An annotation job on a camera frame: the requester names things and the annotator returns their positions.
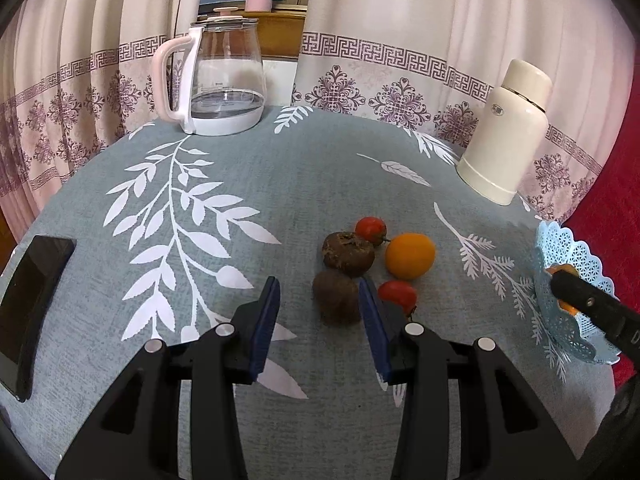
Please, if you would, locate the dark wrinkled passion fruit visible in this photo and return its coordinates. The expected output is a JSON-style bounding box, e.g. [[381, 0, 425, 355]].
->
[[321, 231, 376, 277], [312, 271, 362, 326]]

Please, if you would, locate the grey-blue leaf-print tablecloth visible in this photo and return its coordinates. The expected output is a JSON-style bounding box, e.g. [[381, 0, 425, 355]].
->
[[0, 105, 618, 480]]

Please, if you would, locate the patterned pink-white curtain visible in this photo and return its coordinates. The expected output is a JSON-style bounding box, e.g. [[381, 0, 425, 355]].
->
[[0, 0, 631, 241]]

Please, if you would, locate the light blue lattice basket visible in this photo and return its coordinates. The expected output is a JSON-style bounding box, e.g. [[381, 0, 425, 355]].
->
[[532, 220, 623, 365]]

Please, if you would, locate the red quilted blanket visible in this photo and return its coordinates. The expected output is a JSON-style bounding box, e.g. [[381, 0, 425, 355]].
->
[[562, 155, 640, 386]]

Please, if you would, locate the yellow-orange citrus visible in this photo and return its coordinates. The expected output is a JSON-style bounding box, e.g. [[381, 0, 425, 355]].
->
[[385, 232, 436, 281]]

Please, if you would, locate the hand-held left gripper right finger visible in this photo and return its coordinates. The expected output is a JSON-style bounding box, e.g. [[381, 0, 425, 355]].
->
[[357, 276, 586, 480]]

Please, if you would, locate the small red tomato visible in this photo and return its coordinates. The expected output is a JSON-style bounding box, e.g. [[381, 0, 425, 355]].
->
[[355, 216, 390, 246]]

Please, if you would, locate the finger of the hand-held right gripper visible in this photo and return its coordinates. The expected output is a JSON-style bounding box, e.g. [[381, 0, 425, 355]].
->
[[550, 270, 626, 341]]

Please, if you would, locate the glass kettle with white handle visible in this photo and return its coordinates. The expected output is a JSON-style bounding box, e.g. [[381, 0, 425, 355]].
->
[[151, 6, 266, 137]]

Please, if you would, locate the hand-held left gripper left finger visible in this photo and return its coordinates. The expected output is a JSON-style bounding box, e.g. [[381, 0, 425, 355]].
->
[[54, 276, 282, 480]]

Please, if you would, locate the white board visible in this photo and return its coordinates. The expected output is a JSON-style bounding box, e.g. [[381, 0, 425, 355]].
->
[[262, 57, 298, 107]]

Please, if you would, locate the large round orange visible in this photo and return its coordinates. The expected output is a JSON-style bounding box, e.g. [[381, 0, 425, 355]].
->
[[545, 266, 581, 316]]

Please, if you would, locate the cream thermos jug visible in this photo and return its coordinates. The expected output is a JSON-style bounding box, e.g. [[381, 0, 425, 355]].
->
[[456, 58, 553, 206]]

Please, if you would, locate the black smartphone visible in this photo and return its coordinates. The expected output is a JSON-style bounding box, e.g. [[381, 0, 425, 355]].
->
[[0, 234, 77, 403]]

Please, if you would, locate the curved brown wooden rail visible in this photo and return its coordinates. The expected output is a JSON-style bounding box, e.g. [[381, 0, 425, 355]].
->
[[197, 5, 308, 58]]

